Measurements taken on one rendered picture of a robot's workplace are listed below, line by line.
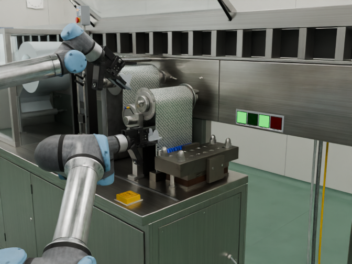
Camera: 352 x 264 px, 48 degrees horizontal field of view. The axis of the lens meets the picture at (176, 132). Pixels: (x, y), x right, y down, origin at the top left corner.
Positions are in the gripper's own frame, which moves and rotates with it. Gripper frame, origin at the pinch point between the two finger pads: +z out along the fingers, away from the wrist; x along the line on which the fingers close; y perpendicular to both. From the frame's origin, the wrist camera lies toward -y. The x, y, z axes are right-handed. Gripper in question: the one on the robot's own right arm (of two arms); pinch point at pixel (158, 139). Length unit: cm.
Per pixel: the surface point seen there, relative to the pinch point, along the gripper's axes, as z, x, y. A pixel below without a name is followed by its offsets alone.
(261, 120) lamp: 29.6, -34.7, 9.7
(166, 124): 4.8, -0.2, 6.1
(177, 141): 11.5, -0.3, -2.8
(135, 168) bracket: -6.9, 9.0, -14.7
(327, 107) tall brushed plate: 30, -63, 19
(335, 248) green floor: 159, -21, -109
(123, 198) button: -29.2, -11.3, -17.0
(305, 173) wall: 263, 59, -94
